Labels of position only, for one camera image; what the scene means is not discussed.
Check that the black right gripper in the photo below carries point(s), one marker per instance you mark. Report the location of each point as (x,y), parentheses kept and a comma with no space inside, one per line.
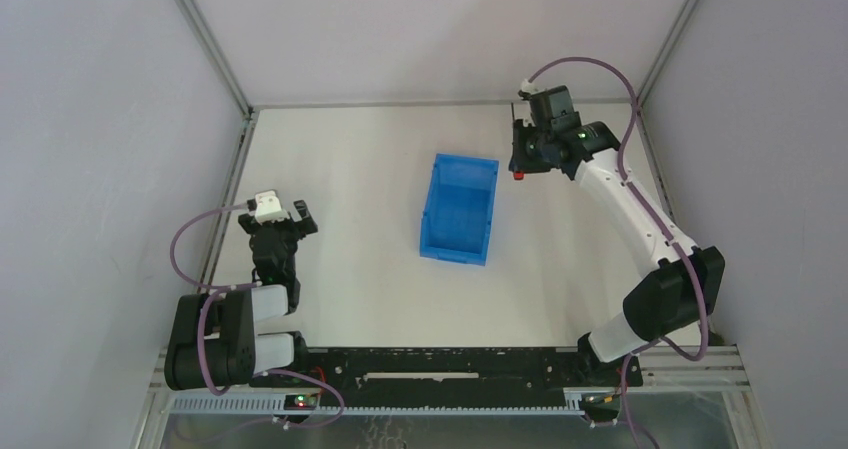
(521,148)

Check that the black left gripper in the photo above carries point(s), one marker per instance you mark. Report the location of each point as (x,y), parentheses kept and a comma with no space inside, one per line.
(277,228)

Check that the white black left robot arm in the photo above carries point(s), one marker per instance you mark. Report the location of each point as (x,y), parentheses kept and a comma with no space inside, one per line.
(214,341)

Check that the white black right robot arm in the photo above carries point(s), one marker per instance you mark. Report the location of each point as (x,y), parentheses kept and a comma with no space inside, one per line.
(679,281)

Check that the blue plastic bin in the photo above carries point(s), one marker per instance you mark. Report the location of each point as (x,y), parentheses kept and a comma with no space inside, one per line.
(456,221)

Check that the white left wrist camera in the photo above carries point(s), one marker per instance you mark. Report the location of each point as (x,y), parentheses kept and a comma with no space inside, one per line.
(266,207)

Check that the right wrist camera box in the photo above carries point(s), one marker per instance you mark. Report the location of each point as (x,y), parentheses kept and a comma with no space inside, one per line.
(551,108)

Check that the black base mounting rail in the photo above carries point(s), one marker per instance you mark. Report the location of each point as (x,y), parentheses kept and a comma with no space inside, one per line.
(464,378)

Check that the aluminium frame front rail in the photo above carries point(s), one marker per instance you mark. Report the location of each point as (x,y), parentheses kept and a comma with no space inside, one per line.
(662,369)

